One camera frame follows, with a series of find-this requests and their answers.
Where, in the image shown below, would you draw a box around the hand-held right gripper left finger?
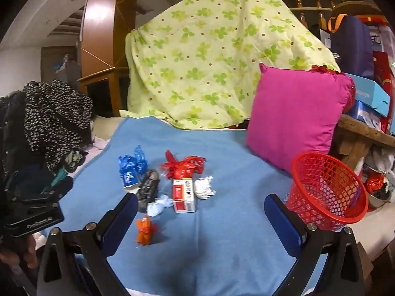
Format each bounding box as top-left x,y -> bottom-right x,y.
36,193 -> 139,296

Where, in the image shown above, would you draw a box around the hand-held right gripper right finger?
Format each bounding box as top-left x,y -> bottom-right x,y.
264,194 -> 366,296

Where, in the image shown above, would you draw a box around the orange wrapper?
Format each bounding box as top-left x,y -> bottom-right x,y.
136,215 -> 158,245

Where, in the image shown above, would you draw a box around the white and blue wrapper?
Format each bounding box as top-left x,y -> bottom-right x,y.
146,195 -> 174,217

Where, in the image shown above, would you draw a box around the dark wrapper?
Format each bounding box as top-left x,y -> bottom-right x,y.
136,169 -> 161,213

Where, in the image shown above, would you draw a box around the blue printed packet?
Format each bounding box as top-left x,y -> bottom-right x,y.
118,155 -> 139,189

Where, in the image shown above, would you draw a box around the red mesh basket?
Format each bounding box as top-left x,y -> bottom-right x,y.
285,152 -> 369,232

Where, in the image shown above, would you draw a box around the red and white carton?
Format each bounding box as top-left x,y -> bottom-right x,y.
172,177 -> 197,213

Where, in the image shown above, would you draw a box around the red plastic bag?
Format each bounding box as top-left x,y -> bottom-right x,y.
160,149 -> 207,181

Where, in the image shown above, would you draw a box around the white paper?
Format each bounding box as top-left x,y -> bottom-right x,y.
194,176 -> 217,200

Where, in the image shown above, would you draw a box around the person's left hand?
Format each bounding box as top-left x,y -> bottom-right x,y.
0,234 -> 40,269

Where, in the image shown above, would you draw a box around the blue blanket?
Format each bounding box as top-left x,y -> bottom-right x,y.
59,115 -> 343,296

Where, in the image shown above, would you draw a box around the black jacket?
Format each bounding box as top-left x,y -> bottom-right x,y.
0,91 -> 28,192

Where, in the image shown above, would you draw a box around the cream pillow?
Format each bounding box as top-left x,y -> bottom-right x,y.
91,115 -> 127,139

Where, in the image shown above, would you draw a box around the metal bowl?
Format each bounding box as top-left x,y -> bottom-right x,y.
366,188 -> 392,208

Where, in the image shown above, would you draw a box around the black white spotted cloth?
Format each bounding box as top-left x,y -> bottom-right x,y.
24,79 -> 94,173

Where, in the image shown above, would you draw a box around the red foil bag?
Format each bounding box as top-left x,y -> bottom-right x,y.
366,173 -> 388,193

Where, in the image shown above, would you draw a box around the pink pillow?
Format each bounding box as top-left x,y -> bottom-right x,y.
245,62 -> 355,173

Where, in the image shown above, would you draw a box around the white plastic bag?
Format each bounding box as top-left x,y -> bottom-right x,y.
367,146 -> 395,176

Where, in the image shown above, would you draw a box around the rough wooden bench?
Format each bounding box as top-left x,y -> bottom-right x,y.
329,114 -> 395,173

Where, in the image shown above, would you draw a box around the blue and white packet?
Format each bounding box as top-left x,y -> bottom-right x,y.
349,100 -> 386,130

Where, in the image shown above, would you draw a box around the wooden cabinet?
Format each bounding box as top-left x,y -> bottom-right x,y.
77,66 -> 130,118

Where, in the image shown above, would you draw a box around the grey cabinet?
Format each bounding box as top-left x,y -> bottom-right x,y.
56,55 -> 81,82

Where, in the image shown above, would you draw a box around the light blue cardboard box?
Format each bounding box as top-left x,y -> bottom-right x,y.
344,72 -> 392,118

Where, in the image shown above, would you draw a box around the green clover quilt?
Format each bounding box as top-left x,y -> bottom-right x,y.
119,0 -> 341,130

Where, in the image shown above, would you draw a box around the red gift box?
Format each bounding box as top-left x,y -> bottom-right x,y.
372,51 -> 395,93

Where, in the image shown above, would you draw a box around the curved wooden arch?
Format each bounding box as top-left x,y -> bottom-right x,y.
81,0 -> 141,77

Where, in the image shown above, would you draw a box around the clear plastic storage bin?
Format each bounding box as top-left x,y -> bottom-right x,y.
367,23 -> 395,53

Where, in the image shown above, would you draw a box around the round wooden tabletop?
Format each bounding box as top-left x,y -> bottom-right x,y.
332,1 -> 389,25

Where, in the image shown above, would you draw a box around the navy bag orange handles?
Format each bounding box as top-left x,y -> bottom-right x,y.
328,15 -> 375,79

